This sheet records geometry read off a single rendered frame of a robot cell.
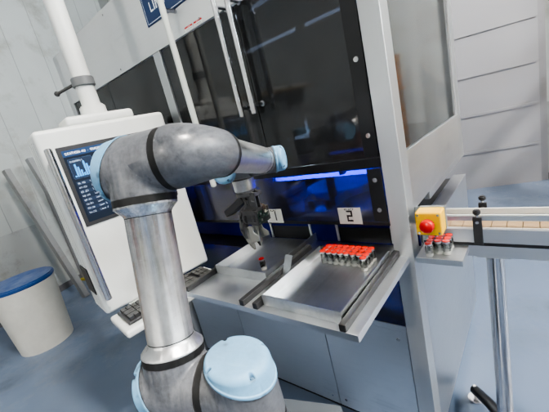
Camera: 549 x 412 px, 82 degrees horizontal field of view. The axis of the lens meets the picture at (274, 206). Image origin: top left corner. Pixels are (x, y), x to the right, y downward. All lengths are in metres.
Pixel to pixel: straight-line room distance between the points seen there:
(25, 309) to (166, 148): 2.93
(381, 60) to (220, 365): 0.84
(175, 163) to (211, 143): 0.07
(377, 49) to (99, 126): 1.06
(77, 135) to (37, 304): 2.17
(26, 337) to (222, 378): 3.01
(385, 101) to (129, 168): 0.71
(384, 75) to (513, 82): 3.75
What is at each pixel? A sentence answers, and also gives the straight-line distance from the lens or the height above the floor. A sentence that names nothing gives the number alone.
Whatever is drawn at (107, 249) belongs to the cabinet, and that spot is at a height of 1.06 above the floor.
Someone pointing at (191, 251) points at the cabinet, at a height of 0.89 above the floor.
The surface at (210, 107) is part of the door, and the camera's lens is 1.43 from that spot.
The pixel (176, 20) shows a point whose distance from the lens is 1.53.
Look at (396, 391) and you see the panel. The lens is 1.51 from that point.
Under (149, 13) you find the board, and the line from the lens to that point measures 1.67.
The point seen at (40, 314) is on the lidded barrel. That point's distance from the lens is 3.42.
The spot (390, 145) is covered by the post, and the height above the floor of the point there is 1.24.
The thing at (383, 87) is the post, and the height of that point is 1.40.
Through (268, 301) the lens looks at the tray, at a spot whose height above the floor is 0.90.
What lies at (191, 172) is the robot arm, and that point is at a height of 1.34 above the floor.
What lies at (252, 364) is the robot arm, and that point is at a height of 1.01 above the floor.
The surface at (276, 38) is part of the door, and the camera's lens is 1.18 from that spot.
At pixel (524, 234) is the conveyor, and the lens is 1.15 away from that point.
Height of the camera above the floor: 1.38
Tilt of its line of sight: 14 degrees down
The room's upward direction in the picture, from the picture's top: 14 degrees counter-clockwise
